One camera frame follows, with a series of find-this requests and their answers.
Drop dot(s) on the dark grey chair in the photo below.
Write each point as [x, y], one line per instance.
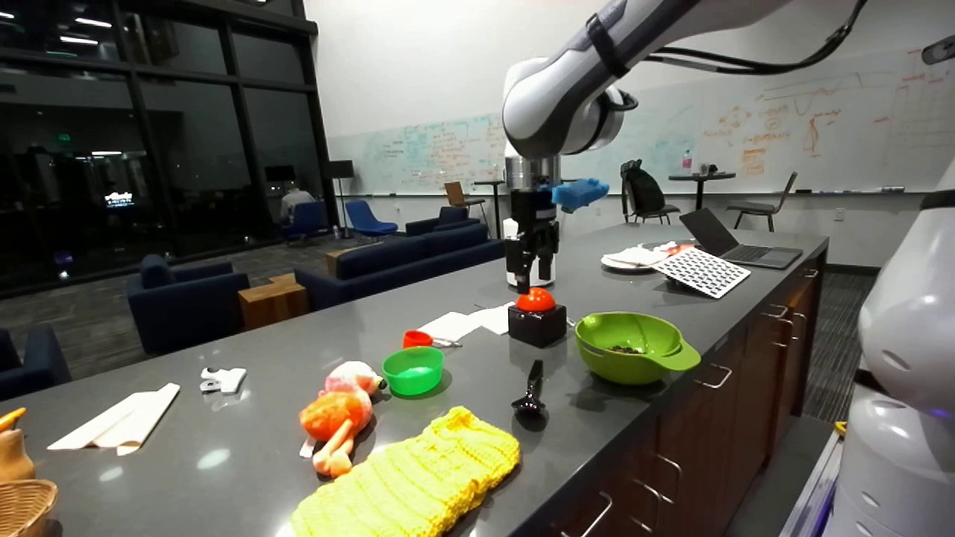
[766, 207]

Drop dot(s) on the black metal spoon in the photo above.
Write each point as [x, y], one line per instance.
[528, 401]

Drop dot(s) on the white plate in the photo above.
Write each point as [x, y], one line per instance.
[627, 261]

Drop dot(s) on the orange pink toy chicken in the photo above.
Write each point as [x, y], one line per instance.
[333, 412]

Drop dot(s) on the white paper sheet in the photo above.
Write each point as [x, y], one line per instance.
[493, 318]
[448, 327]

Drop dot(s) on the lit screen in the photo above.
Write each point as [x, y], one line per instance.
[121, 197]

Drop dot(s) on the wooden chair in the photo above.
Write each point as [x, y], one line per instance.
[455, 195]

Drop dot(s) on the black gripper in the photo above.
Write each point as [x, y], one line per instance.
[533, 219]

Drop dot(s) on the yellow knitted cloth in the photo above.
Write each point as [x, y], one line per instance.
[418, 482]

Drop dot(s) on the black chair with jacket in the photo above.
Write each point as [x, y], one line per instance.
[645, 192]

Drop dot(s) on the wooden bowl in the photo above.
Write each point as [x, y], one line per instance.
[24, 507]

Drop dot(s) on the brown dried food bits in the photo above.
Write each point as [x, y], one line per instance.
[624, 351]

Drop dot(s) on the wooden block side table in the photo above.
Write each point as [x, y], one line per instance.
[269, 298]

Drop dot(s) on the small red cup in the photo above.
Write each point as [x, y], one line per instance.
[418, 339]

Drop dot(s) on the blue armchair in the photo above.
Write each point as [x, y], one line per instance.
[30, 361]
[190, 303]

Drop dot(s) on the folded white paper strip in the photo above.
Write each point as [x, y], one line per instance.
[121, 419]

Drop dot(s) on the open black laptop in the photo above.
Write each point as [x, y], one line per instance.
[748, 252]

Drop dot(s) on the blue lounge chair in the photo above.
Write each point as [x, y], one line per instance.
[364, 215]

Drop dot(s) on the seated person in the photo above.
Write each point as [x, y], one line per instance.
[296, 197]

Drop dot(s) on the blue sofa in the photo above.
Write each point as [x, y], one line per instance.
[399, 261]

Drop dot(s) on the round cafe table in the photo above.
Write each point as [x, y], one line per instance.
[491, 197]

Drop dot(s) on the dark wood cabinet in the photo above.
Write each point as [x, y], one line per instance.
[718, 427]

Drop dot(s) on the dark round table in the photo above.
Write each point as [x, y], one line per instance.
[703, 179]

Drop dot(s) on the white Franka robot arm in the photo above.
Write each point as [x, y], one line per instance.
[904, 298]

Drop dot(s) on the green bowl with spout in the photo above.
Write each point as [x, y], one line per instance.
[636, 366]

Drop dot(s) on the wooden toy figure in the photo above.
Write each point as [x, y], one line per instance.
[12, 448]

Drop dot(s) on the small green cup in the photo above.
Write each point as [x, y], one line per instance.
[412, 374]

